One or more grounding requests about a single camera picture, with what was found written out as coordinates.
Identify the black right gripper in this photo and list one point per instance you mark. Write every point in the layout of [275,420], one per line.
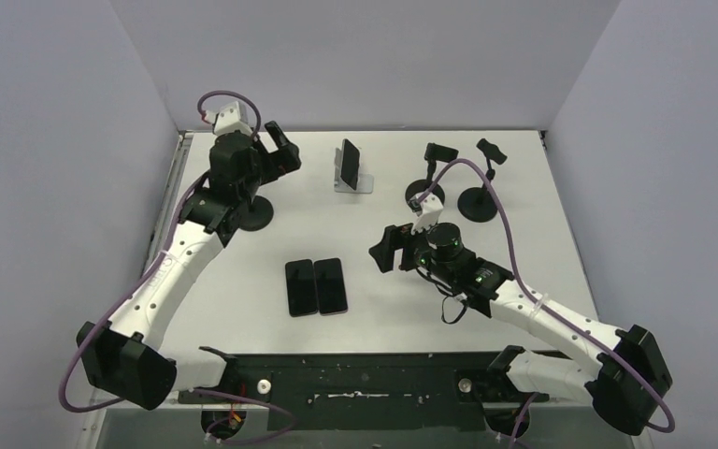
[404,247]

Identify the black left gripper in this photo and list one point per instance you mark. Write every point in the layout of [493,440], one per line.
[281,161]

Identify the purple phone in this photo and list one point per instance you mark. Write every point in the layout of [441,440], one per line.
[330,286]

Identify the silver phone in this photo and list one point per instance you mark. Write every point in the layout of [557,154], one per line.
[350,163]

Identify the black tall phone stand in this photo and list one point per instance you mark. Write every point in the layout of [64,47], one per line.
[256,214]

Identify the black phone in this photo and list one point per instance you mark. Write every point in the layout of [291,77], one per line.
[301,288]

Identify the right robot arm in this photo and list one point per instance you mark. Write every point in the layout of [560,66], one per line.
[621,373]

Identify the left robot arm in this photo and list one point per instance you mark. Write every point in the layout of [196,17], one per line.
[120,352]

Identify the white folding phone stand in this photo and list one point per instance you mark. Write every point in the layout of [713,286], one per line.
[365,184]

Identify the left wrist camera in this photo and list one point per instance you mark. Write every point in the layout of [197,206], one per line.
[229,119]

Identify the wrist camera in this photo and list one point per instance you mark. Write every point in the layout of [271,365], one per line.
[427,210]
[229,119]

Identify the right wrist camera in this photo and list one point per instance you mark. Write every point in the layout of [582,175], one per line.
[427,210]

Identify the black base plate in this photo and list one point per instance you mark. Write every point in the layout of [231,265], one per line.
[374,391]

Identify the aluminium side rail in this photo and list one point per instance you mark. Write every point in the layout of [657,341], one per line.
[90,430]

